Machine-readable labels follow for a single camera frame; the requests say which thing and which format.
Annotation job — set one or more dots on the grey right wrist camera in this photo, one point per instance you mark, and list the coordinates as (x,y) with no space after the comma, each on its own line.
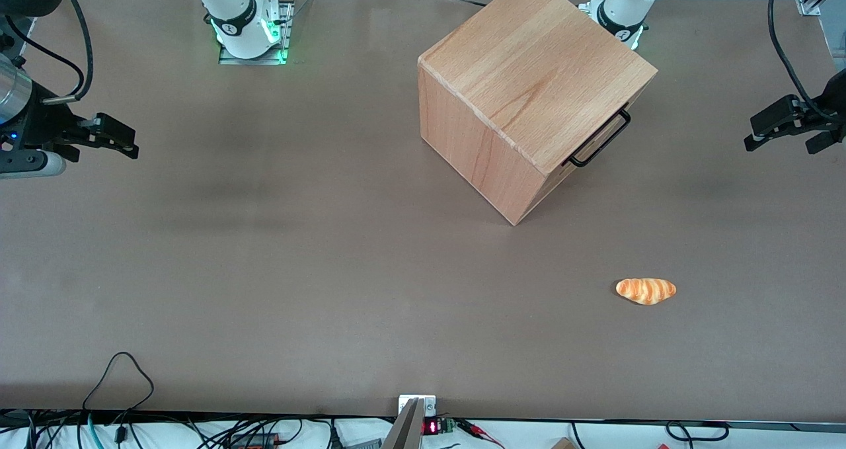
(33,164)

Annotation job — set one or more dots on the orange striped toy bread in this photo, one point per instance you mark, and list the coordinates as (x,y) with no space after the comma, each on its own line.
(646,290)

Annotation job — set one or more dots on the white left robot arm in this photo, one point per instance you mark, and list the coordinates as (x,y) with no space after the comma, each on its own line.
(624,6)

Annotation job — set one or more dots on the red digit display module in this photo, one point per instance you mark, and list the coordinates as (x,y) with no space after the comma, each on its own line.
(433,426)

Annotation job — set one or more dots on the red alligator clip leads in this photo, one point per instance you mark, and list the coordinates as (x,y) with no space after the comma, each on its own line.
(477,430)

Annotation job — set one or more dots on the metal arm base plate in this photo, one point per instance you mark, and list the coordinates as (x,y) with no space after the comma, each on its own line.
(288,39)

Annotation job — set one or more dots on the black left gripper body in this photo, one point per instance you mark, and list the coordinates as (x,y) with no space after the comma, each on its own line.
(834,107)

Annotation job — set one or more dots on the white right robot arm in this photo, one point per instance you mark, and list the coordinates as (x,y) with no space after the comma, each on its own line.
(238,19)

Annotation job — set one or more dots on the small brown wooden piece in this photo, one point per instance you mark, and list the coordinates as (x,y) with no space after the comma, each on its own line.
(563,444)

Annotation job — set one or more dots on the light wooden drawer cabinet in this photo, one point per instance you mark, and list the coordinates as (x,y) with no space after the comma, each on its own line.
(529,59)

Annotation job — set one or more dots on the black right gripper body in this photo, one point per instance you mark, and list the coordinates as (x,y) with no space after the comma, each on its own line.
(47,123)

